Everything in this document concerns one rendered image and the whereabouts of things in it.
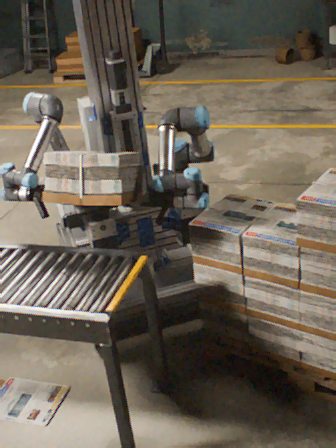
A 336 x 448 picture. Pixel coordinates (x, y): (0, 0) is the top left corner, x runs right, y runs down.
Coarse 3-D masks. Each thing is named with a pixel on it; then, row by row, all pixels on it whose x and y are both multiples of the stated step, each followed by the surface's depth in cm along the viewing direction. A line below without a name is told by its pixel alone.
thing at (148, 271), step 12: (24, 252) 317; (36, 252) 314; (48, 252) 312; (60, 252) 310; (72, 252) 308; (84, 252) 306; (96, 252) 304; (108, 252) 303; (120, 252) 302; (132, 252) 301; (144, 252) 299; (144, 276) 302
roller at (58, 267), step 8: (64, 256) 305; (56, 264) 299; (64, 264) 302; (48, 272) 293; (56, 272) 295; (40, 280) 287; (48, 280) 289; (40, 288) 283; (32, 296) 277; (40, 296) 281; (24, 304) 272; (32, 304) 275
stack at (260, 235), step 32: (192, 224) 314; (224, 224) 309; (256, 224) 305; (288, 224) 302; (224, 256) 311; (256, 256) 300; (288, 256) 289; (320, 256) 278; (224, 288) 320; (256, 288) 307; (288, 288) 296; (224, 320) 331; (256, 320) 317; (320, 320) 294; (224, 352) 341; (288, 352) 314; (320, 352) 302; (288, 384) 324
